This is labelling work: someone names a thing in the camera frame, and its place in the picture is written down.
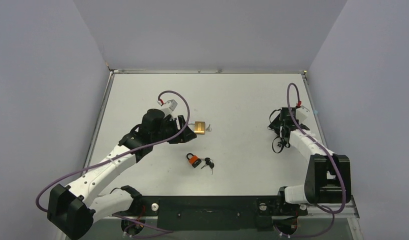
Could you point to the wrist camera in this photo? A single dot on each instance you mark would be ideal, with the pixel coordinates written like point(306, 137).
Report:
point(302, 114)
point(169, 106)

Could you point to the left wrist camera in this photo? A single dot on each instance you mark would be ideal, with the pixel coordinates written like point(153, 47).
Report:
point(169, 106)

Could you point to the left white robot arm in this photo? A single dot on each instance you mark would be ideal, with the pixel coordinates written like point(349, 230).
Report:
point(75, 207)

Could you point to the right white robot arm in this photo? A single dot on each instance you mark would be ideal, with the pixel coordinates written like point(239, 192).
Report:
point(328, 175)

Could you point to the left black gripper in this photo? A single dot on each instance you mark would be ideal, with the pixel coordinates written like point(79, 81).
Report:
point(186, 135)

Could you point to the brass padlock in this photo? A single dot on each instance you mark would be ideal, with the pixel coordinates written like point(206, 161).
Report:
point(199, 127)

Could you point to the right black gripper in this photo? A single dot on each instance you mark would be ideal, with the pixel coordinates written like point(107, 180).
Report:
point(279, 121)

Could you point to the orange black padlock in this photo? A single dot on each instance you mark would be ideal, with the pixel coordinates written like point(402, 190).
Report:
point(193, 160)

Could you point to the silver key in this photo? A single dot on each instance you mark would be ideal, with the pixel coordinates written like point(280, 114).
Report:
point(209, 129)

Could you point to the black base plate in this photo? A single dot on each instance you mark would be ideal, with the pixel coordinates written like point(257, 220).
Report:
point(214, 213)

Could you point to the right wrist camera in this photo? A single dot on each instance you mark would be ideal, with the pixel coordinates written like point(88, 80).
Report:
point(302, 114)

